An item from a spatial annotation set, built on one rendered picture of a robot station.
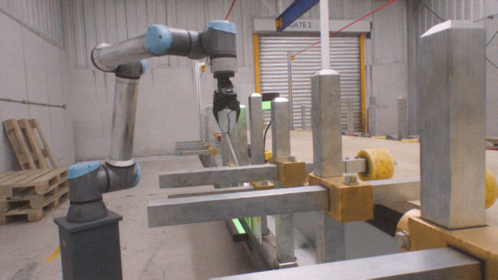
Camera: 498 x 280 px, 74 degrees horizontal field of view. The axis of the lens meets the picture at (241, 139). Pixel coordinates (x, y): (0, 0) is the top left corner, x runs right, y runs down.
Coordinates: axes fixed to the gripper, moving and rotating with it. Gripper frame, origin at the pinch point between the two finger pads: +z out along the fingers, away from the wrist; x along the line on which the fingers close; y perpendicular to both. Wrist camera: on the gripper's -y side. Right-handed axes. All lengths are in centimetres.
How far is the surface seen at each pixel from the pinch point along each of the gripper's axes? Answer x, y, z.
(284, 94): -283, 795, -51
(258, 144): -7.8, -10.6, 3.0
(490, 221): -28, -68, 11
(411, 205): -25, -56, 11
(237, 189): -0.1, -14.5, 15.4
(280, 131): -7.2, -35.5, -2.2
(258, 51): -209, 790, -169
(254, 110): -7.1, -10.5, -7.3
